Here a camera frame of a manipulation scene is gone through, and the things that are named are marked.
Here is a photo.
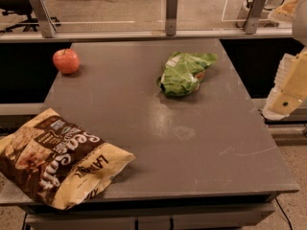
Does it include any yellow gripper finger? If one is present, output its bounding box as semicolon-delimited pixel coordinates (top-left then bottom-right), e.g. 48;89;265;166
268;0;298;23
262;48;307;120

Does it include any green rice chip bag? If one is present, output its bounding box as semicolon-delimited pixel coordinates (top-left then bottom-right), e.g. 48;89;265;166
156;52;218;97

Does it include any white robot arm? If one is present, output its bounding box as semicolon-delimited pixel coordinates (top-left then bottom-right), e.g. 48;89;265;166
262;0;307;121

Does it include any brown sea salt chip bag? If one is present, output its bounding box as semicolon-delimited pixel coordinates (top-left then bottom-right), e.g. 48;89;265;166
0;108;135;210

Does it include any red apple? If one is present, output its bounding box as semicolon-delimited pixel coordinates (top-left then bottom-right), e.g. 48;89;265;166
53;49;80;75

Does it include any black office chair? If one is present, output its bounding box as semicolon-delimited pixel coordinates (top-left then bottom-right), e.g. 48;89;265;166
0;0;61;34

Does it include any right metal rail bracket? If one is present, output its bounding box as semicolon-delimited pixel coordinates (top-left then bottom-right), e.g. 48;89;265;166
243;0;267;35

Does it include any metal rail bracket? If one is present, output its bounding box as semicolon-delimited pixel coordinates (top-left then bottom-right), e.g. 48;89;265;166
29;0;56;38
165;0;177;36
243;0;267;35

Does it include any middle metal rail bracket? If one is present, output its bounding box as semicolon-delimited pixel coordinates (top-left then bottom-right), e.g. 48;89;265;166
165;0;177;36

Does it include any black cable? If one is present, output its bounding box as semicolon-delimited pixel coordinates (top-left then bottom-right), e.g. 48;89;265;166
274;197;294;230

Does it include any left metal rail bracket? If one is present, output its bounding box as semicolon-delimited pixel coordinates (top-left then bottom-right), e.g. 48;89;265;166
29;0;56;38

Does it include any metal guard rail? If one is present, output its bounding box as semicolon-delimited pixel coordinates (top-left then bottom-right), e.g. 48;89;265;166
0;28;292;43

